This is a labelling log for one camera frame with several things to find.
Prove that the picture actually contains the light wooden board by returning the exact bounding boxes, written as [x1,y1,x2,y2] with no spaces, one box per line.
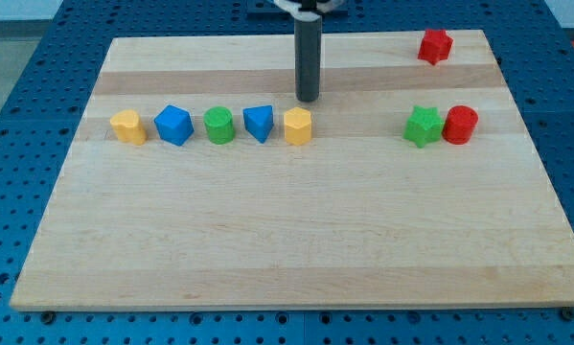
[11,30,574,311]

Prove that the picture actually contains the green cylinder block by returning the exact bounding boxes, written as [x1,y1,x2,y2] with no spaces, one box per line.
[203,106,235,145]

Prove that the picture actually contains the blue triangle block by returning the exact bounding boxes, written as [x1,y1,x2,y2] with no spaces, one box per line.
[242,105,274,144]

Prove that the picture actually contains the yellow heart block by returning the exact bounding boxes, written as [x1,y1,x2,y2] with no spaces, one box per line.
[109,109,148,146]

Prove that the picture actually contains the green star block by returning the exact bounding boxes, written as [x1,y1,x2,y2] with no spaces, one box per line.
[403,105,445,149]

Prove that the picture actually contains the red cylinder block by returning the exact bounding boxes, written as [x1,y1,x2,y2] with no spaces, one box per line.
[442,105,478,145]

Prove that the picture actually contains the blue cube block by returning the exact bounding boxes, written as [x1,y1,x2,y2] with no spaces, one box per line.
[153,105,195,146]

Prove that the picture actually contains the red star block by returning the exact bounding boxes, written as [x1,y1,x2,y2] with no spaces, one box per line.
[417,29,453,65]

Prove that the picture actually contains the grey cylindrical robot pointer rod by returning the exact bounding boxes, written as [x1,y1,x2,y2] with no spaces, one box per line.
[294,11,322,103]

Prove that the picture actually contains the yellow hexagon block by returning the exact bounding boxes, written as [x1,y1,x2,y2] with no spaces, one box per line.
[283,107,312,146]

